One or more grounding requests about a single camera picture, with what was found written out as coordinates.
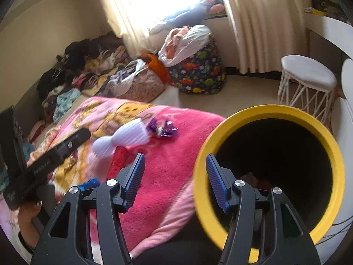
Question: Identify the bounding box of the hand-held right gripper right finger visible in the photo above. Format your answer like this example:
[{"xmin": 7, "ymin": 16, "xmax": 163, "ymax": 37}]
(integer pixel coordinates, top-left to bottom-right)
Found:
[{"xmin": 206, "ymin": 154, "xmax": 321, "ymax": 265}]

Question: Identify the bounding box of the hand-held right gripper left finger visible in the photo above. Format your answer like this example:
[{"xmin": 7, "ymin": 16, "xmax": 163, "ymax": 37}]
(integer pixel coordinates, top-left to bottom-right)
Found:
[{"xmin": 30, "ymin": 152, "xmax": 146, "ymax": 265}]

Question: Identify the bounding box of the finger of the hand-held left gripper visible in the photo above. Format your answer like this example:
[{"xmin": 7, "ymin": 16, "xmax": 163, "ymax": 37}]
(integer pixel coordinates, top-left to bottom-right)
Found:
[{"xmin": 51, "ymin": 127, "xmax": 92, "ymax": 158}]

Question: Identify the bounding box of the red plastic toy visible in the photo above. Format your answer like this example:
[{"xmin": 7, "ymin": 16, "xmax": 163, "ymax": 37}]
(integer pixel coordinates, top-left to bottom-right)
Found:
[{"xmin": 105, "ymin": 146, "xmax": 129, "ymax": 180}]

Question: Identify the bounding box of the blue plastic glove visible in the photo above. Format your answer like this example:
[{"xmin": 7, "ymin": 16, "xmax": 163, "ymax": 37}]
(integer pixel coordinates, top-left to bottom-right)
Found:
[{"xmin": 75, "ymin": 178, "xmax": 100, "ymax": 191}]

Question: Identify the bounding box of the bow-shaped white foam net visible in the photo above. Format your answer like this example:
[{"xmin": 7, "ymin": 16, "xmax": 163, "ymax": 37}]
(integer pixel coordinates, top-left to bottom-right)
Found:
[{"xmin": 92, "ymin": 118, "xmax": 151, "ymax": 161}]

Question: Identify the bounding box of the purple candy wrapper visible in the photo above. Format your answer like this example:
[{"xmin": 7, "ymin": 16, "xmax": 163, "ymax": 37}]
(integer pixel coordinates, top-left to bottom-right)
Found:
[{"xmin": 147, "ymin": 117, "xmax": 179, "ymax": 139}]

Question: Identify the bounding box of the black yellow-rimmed trash can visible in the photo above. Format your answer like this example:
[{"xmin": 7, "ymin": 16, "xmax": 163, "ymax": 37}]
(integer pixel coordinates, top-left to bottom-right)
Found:
[{"xmin": 193, "ymin": 104, "xmax": 346, "ymax": 263}]

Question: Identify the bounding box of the person's left hand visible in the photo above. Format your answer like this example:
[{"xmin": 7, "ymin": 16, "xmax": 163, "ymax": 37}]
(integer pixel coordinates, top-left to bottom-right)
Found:
[{"xmin": 17, "ymin": 203, "xmax": 42, "ymax": 236}]

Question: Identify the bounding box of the pink printed blanket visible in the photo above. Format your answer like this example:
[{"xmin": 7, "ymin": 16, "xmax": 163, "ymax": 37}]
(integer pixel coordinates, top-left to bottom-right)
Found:
[{"xmin": 0, "ymin": 97, "xmax": 226, "ymax": 256}]

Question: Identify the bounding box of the light blue garment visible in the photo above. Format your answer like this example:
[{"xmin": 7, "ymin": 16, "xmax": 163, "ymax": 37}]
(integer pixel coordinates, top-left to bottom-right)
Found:
[{"xmin": 52, "ymin": 91, "xmax": 82, "ymax": 124}]

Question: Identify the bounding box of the black wrist band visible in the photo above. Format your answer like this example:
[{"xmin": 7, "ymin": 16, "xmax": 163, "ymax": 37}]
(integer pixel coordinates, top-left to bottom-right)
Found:
[{"xmin": 18, "ymin": 230, "xmax": 35, "ymax": 253}]

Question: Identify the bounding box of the pile of dark clothes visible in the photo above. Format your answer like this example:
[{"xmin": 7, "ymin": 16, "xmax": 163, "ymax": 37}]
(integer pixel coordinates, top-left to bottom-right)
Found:
[{"xmin": 37, "ymin": 31, "xmax": 133, "ymax": 117}]

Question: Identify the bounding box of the white grey garment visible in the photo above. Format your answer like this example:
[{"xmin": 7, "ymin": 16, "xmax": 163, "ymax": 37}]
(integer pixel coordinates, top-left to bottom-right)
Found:
[{"xmin": 110, "ymin": 59, "xmax": 147, "ymax": 95}]

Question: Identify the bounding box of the pink floral bag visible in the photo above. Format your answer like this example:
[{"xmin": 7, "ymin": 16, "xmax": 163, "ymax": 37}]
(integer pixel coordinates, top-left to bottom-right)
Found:
[{"xmin": 116, "ymin": 67, "xmax": 168, "ymax": 103}]

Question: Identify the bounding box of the bed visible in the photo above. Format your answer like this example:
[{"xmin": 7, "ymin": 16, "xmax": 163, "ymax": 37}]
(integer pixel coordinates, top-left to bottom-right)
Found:
[{"xmin": 26, "ymin": 88, "xmax": 182, "ymax": 155}]

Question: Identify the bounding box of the dinosaur print storage bag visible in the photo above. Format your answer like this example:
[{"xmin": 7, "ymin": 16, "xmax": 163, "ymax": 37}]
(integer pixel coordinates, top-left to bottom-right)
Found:
[{"xmin": 166, "ymin": 34, "xmax": 227, "ymax": 96}]

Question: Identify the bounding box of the orange bag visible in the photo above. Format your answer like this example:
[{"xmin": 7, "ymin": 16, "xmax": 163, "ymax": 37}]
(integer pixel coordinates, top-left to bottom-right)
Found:
[{"xmin": 140, "ymin": 53, "xmax": 172, "ymax": 85}]

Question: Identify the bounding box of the cream curtain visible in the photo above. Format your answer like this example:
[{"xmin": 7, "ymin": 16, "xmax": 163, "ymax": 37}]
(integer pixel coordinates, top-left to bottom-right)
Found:
[
  {"xmin": 93, "ymin": 0, "xmax": 155, "ymax": 59},
  {"xmin": 220, "ymin": 0, "xmax": 309, "ymax": 74}
]

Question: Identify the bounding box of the white stool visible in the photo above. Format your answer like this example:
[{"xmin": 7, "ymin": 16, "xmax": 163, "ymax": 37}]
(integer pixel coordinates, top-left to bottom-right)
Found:
[{"xmin": 276, "ymin": 54, "xmax": 338, "ymax": 122}]

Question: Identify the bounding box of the white plastic bag of clothes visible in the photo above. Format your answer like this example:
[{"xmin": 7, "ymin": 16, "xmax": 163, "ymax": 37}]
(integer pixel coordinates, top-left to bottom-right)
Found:
[{"xmin": 158, "ymin": 24, "xmax": 213, "ymax": 67}]

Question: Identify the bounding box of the heap of jackets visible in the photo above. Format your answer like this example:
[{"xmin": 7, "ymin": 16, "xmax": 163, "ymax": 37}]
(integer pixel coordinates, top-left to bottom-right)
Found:
[{"xmin": 148, "ymin": 0, "xmax": 228, "ymax": 35}]

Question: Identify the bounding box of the white desk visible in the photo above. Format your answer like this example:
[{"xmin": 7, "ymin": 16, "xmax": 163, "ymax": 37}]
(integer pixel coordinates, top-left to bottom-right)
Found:
[{"xmin": 304, "ymin": 12, "xmax": 353, "ymax": 59}]

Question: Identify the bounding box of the yellow item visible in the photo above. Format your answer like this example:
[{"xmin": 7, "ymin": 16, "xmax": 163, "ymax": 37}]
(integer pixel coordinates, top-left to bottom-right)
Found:
[{"xmin": 304, "ymin": 6, "xmax": 326, "ymax": 16}]

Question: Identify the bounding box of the dark camouflage bag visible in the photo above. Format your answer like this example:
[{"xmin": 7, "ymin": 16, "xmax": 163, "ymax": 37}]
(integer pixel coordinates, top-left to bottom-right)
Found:
[{"xmin": 311, "ymin": 0, "xmax": 346, "ymax": 16}]

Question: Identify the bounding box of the black cord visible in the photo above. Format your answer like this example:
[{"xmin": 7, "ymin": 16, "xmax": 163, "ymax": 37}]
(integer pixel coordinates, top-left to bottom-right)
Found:
[{"xmin": 314, "ymin": 209, "xmax": 353, "ymax": 247}]

